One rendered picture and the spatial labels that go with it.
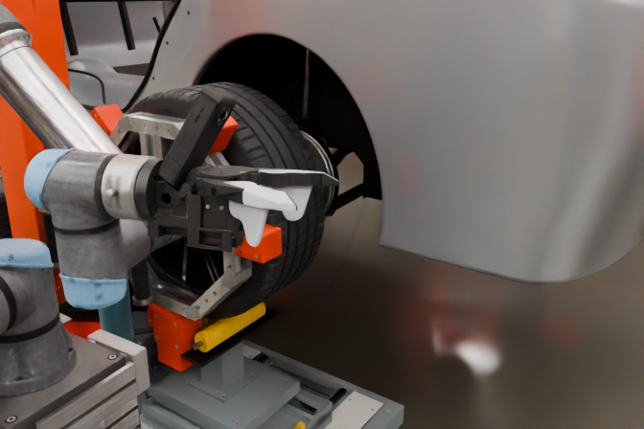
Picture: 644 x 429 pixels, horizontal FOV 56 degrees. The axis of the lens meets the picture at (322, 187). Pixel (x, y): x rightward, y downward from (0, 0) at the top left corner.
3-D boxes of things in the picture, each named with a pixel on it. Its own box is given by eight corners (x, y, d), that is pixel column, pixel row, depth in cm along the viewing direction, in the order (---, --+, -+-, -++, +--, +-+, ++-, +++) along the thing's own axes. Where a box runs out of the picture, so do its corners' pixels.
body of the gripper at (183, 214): (264, 236, 71) (172, 225, 74) (265, 163, 69) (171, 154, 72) (236, 254, 63) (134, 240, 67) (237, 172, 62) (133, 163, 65)
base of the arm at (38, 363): (15, 407, 94) (5, 351, 91) (-39, 376, 101) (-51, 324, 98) (96, 359, 106) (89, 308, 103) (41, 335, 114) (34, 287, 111)
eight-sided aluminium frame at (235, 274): (255, 329, 161) (247, 127, 144) (238, 341, 156) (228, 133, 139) (123, 277, 190) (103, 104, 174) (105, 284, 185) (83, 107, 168)
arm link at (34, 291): (75, 304, 105) (65, 232, 100) (16, 347, 92) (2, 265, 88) (18, 295, 108) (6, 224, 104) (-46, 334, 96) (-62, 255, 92)
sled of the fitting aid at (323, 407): (332, 423, 199) (332, 398, 196) (260, 494, 171) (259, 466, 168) (220, 371, 226) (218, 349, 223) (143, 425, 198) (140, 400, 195)
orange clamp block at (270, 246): (255, 245, 154) (283, 254, 150) (233, 256, 148) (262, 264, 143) (254, 219, 152) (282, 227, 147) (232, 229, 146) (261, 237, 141)
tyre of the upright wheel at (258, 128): (313, 75, 160) (150, 86, 198) (255, 85, 142) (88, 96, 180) (339, 304, 176) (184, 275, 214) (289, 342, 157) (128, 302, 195)
